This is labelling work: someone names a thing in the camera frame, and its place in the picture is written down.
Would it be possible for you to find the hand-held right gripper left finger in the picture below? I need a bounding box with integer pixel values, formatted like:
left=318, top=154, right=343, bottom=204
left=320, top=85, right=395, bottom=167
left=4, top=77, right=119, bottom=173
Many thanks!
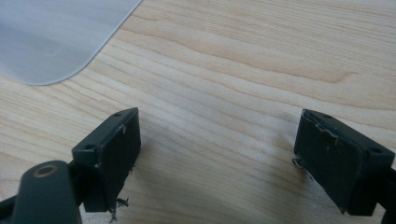
left=71, top=106, right=142, bottom=224

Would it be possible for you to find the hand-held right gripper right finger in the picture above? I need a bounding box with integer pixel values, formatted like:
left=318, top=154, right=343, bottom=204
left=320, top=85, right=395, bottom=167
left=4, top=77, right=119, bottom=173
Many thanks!
left=291, top=108, right=396, bottom=217

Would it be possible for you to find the translucent white plastic mat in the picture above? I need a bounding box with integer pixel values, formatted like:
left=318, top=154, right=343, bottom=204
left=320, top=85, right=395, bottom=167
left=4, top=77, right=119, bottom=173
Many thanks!
left=0, top=0, right=144, bottom=87

